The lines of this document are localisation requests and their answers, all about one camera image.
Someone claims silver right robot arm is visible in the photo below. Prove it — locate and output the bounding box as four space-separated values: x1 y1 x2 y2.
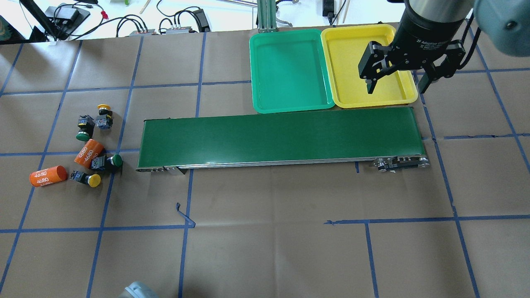
358 0 530 94

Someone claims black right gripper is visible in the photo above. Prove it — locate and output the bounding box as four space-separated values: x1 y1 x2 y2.
364 8 476 94

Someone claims green push button switch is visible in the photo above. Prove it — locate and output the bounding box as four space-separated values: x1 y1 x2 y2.
75 115 95 142
90 154 123 172

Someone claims black power adapter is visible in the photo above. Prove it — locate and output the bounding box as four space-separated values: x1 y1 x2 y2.
45 3 90 31

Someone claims green plastic tray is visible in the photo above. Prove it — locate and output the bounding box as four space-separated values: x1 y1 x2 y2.
249 29 335 114

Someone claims orange 4680 cylinder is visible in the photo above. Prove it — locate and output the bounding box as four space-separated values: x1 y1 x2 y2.
29 165 68 187
74 139 105 168

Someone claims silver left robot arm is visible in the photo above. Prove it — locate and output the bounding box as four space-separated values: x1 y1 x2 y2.
118 281 159 298

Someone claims yellow plastic tray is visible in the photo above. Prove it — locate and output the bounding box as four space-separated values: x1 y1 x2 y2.
320 24 419 109

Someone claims green conveyor belt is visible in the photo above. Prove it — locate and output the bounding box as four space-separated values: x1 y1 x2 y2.
136 107 430 174

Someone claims aluminium frame post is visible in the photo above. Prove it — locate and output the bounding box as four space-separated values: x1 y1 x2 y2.
257 0 278 33

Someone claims yellow push button switch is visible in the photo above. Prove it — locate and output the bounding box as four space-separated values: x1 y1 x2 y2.
95 104 113 130
69 170 101 188

